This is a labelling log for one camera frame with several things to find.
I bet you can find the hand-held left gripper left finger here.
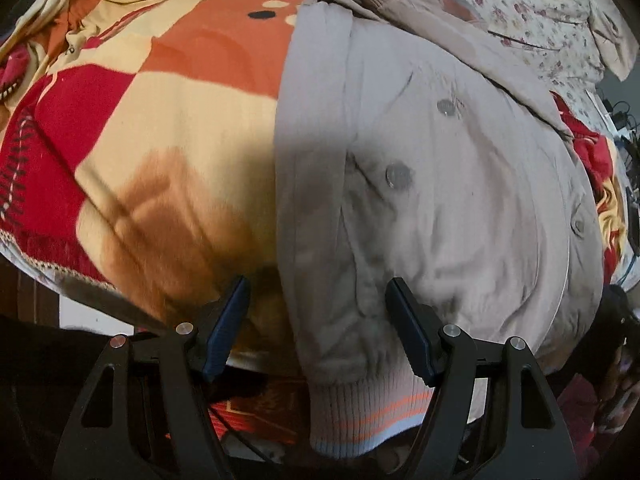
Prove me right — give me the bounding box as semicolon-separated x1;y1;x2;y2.
52;275;251;480

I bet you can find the beige cloth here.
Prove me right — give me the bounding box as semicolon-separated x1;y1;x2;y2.
570;0;640;81

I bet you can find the red patterned cloth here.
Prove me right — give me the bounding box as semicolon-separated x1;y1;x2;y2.
207;380;311;447

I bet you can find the blue cable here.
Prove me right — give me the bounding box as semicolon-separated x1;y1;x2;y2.
615;252;640;286

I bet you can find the person's maroon clothing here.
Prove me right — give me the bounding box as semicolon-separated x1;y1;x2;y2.
556;374;618;457

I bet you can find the dark cloth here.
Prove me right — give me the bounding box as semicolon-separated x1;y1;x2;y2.
595;285;640;411

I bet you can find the beige jacket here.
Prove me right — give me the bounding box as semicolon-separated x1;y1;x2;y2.
272;0;606;461

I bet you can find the white power strip with plugs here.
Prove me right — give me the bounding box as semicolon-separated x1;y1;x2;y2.
602;100;640;161

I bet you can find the orange red yellow printed blanket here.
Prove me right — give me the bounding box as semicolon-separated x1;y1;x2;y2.
0;0;633;376

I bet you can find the floral quilt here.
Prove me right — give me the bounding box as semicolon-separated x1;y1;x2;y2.
140;0;621;106

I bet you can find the red knit garment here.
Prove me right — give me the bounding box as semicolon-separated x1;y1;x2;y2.
0;42;36;106

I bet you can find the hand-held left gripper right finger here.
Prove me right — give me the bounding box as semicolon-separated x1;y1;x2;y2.
384;277;581;480

